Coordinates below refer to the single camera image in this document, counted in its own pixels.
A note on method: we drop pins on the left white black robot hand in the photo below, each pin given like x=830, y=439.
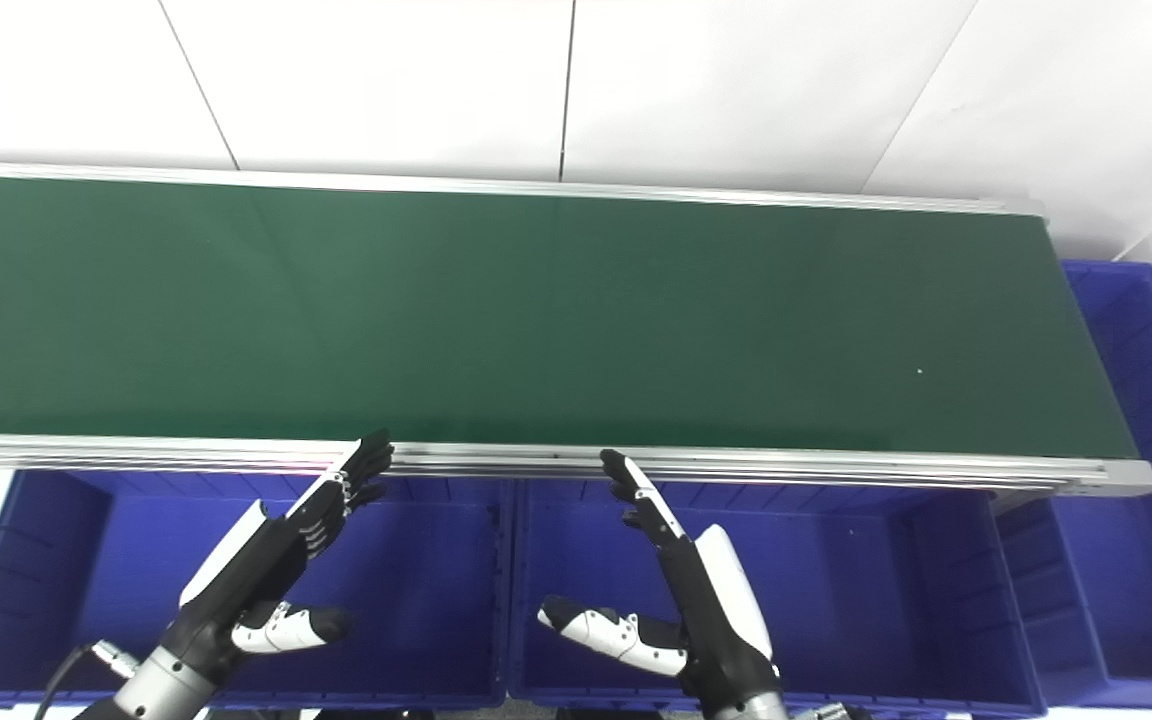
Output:
x=246, y=575

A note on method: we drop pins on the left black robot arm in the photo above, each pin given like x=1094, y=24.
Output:
x=161, y=690

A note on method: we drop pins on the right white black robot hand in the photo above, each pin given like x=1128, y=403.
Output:
x=726, y=600

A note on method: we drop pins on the blue plastic bin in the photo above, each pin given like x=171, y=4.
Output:
x=1136, y=560
x=866, y=600
x=416, y=600

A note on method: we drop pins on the green conveyor belt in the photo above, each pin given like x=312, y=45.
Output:
x=536, y=320
x=736, y=468

